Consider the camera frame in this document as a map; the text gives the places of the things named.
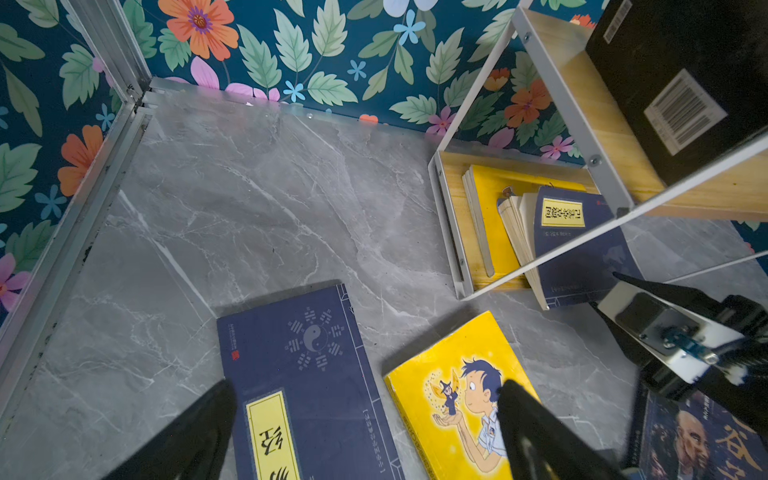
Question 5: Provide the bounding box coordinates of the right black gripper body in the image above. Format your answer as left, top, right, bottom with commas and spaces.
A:
591, 284, 767, 432

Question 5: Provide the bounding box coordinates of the dark portrait book right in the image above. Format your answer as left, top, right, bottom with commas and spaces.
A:
624, 385, 767, 479

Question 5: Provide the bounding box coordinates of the yellow book on lower shelf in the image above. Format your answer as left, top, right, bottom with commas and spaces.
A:
462, 164, 586, 281

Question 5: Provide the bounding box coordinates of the black book leaning on shelf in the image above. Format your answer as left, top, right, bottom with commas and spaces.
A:
586, 0, 767, 185

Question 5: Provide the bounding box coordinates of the yellow cartoon cover book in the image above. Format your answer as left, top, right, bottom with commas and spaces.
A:
384, 311, 538, 479

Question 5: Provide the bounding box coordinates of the navy book yellow label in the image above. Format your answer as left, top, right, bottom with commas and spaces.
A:
497, 186, 643, 311

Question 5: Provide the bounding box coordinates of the navy book far left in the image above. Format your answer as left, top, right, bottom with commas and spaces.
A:
217, 283, 404, 479

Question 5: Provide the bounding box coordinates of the white wooden two-tier shelf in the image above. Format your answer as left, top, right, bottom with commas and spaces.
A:
428, 1, 767, 301

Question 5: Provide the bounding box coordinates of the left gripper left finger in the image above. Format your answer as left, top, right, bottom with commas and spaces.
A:
106, 380, 236, 479

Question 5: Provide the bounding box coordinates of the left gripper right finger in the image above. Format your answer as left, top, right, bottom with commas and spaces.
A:
498, 380, 625, 480

